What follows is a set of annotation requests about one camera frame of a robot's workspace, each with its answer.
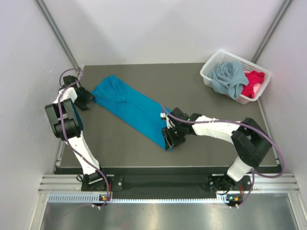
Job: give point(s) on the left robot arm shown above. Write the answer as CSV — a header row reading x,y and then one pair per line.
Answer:
x,y
67,125

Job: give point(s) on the bright blue t shirt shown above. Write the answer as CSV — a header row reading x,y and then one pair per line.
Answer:
x,y
136,109

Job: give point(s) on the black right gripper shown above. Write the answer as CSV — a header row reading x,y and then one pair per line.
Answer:
x,y
170,140

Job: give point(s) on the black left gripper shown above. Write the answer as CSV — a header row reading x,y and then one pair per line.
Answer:
x,y
88,97

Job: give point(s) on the grey-blue t shirt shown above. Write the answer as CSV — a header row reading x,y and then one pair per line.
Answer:
x,y
229,79

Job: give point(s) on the grey slotted cable duct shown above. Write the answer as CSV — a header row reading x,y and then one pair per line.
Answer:
x,y
101,198

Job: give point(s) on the pink garment in basket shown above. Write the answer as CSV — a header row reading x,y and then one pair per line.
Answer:
x,y
256,87

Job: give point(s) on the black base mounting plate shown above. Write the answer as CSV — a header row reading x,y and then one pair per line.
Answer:
x,y
168,182

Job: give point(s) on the red t shirt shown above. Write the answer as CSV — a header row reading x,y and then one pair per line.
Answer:
x,y
253,77

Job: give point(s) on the left corner aluminium post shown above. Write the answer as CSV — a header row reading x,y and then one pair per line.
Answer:
x,y
55,30

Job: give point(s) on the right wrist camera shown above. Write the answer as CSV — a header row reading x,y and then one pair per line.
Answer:
x,y
169,123

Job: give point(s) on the right corner aluminium post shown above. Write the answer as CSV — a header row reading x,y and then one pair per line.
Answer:
x,y
285,6

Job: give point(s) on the corner aluminium post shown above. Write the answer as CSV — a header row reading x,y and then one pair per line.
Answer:
x,y
55,30
285,6

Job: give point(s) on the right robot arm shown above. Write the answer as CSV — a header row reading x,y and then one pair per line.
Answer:
x,y
249,140

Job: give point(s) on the aluminium frame rail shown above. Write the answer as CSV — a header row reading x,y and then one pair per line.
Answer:
x,y
68,184

